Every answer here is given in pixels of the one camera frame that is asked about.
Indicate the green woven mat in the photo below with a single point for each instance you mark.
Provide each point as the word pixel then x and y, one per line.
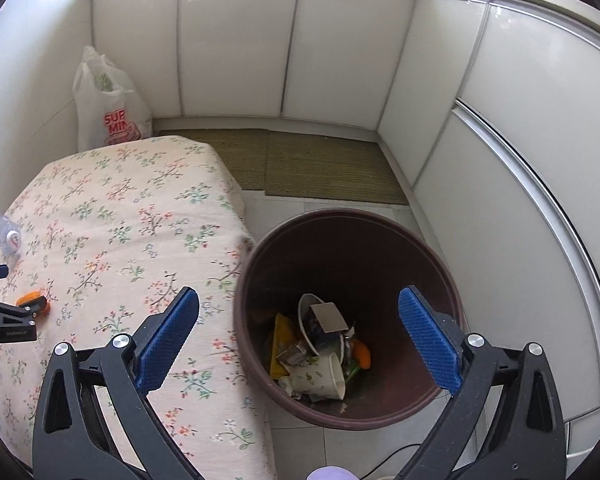
pixel 330 170
pixel 220 157

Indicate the blue cardboard box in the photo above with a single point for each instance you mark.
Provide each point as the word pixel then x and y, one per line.
pixel 320 332

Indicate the yellow wrapper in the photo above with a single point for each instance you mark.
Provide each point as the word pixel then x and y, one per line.
pixel 282 335

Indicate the white cabinet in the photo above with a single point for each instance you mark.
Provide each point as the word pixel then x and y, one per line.
pixel 330 35

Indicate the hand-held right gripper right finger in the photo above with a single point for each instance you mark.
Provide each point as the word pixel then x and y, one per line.
pixel 427 340

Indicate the white printed paper cup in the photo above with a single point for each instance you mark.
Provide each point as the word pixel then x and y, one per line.
pixel 320 375

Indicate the white plastic bag red print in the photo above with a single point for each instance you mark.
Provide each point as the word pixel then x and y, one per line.
pixel 105 110

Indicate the brown round bin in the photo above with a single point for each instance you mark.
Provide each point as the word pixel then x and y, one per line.
pixel 350 260

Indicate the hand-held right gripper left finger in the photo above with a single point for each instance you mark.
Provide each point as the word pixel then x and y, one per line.
pixel 167 340

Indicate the lilac clothing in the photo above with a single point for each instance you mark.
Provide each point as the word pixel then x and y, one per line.
pixel 332 474

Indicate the floral tablecloth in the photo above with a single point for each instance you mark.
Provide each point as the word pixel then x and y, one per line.
pixel 130 210

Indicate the orange peel piece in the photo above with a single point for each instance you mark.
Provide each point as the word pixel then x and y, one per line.
pixel 362 354
pixel 30 300

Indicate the clear plastic bottle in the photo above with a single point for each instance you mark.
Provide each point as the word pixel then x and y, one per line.
pixel 7 240

